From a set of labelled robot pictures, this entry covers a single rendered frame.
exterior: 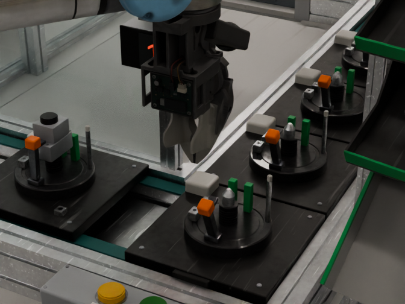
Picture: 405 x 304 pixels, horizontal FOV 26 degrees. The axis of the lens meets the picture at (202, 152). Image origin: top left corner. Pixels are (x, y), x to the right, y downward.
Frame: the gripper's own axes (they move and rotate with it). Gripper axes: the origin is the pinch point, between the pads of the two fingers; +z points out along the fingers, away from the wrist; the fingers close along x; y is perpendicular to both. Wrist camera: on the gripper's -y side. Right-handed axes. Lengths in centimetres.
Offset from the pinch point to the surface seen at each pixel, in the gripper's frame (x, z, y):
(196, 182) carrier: -15.1, 24.1, -27.6
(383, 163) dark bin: 20.4, 2.2, -11.6
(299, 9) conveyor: -40, 34, -137
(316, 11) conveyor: -35, 34, -137
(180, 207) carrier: -15.2, 26.2, -22.2
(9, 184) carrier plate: -45, 26, -15
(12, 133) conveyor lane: -58, 28, -32
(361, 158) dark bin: 17.5, 2.5, -11.9
